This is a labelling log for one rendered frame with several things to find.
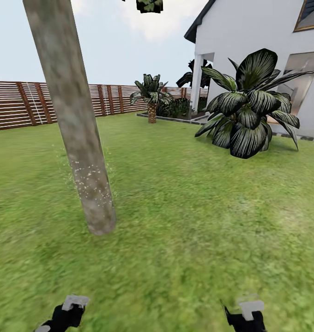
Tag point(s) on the fixed window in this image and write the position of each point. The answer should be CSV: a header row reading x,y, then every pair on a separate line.
x,y
297,87

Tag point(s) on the tree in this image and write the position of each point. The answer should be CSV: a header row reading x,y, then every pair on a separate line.
x,y
57,44

